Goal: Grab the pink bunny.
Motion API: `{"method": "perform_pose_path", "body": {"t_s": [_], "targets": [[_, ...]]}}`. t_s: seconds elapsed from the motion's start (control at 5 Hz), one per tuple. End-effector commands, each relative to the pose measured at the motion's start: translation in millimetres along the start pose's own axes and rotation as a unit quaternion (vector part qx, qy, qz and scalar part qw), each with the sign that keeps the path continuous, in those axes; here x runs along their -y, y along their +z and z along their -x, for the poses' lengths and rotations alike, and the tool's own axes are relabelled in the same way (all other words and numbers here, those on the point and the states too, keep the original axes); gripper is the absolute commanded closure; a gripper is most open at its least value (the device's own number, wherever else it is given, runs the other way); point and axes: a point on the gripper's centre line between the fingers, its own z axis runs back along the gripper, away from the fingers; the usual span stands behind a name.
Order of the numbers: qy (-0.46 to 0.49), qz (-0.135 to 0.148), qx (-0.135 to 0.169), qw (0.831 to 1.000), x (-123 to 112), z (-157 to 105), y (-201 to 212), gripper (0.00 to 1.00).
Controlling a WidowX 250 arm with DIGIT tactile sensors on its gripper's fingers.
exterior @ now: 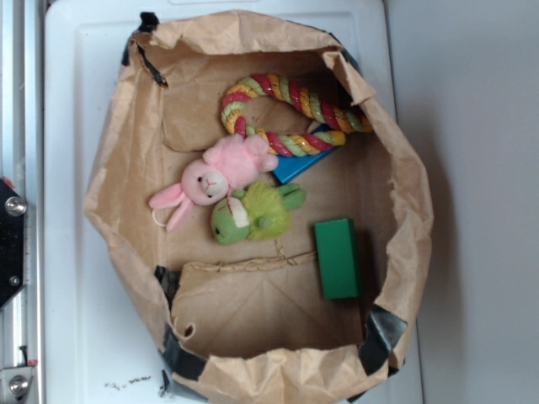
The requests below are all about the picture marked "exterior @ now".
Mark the aluminium frame rail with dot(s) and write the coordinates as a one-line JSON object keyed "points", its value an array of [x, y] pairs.
{"points": [[22, 24]]}

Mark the white plastic tray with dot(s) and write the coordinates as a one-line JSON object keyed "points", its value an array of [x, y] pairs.
{"points": [[97, 349]]}

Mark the pink plush bunny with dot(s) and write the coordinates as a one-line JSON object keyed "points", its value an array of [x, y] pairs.
{"points": [[232, 163]]}

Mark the multicolour rope ring toy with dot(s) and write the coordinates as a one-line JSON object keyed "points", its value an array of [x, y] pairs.
{"points": [[335, 123]]}

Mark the brown paper bag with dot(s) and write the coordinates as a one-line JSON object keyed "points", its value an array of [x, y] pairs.
{"points": [[248, 323]]}

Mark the blue rectangular block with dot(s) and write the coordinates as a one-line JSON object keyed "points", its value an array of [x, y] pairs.
{"points": [[301, 164]]}

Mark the black metal bracket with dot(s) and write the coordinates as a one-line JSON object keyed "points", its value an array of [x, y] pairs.
{"points": [[12, 240]]}

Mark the silver corner bracket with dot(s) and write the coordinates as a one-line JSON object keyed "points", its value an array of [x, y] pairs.
{"points": [[18, 385]]}

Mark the green rectangular block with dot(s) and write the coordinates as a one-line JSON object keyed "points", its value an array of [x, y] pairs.
{"points": [[338, 259]]}

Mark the green plush toy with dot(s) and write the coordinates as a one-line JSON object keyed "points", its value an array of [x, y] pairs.
{"points": [[260, 212]]}

